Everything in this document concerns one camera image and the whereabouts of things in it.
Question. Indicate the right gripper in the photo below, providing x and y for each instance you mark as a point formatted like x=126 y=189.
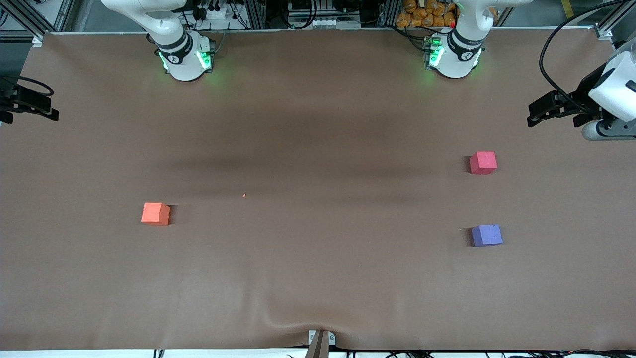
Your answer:
x=11 y=97

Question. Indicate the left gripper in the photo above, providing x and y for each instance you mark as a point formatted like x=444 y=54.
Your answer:
x=584 y=91

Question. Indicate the orange foam block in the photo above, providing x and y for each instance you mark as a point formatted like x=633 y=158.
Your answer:
x=154 y=213

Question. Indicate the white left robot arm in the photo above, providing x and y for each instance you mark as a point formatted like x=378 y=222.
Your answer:
x=459 y=54

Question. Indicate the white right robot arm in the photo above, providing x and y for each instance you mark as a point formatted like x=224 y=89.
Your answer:
x=181 y=59

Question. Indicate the red foam block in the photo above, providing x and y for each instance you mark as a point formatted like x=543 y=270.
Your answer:
x=483 y=162

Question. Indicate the purple foam block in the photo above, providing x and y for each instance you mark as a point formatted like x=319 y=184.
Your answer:
x=487 y=235

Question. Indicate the bag of orange fruit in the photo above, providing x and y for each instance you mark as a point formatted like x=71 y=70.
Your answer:
x=427 y=14

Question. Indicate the white power strip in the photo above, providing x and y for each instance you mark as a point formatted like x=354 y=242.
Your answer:
x=218 y=13

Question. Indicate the white terminal block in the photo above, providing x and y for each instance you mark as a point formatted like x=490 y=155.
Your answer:
x=330 y=23

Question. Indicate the brown table cover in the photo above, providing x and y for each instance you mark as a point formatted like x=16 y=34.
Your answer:
x=318 y=258

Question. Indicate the aluminium frame profile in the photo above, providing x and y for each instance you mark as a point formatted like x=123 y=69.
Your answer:
x=608 y=27
x=35 y=20

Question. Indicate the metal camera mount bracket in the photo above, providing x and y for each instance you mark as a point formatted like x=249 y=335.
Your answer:
x=320 y=344

